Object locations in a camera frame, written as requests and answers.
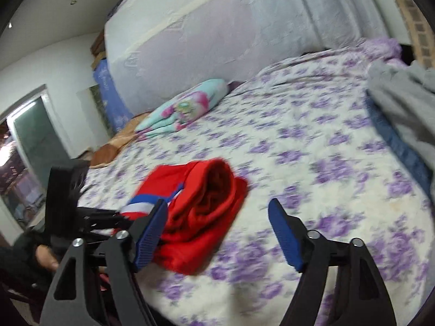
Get red blue white pants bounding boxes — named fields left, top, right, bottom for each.
left=120, top=158, right=248, bottom=275

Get black sleeve left forearm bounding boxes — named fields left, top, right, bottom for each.
left=1, top=230, right=51, bottom=294

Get person's left hand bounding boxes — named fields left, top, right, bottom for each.
left=35, top=245, right=59, bottom=272

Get brown pillow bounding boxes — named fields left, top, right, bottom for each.
left=90, top=113, right=150, bottom=168

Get blue patterned mattress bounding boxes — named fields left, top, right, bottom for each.
left=93, top=58, right=133, bottom=133

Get folded teal floral blanket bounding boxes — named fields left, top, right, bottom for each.
left=134, top=79, right=229, bottom=140

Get white upright mattress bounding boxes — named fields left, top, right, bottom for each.
left=105, top=0, right=387, bottom=114

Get purple floral bed quilt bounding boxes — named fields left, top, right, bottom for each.
left=80, top=38, right=434, bottom=325

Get grey folded garment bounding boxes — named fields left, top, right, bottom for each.
left=367, top=61, right=434, bottom=196

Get beige brick pattern curtain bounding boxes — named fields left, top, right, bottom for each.
left=394, top=0, right=434, bottom=68

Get window with white frame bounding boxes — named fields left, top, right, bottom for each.
left=1, top=85, right=69, bottom=230

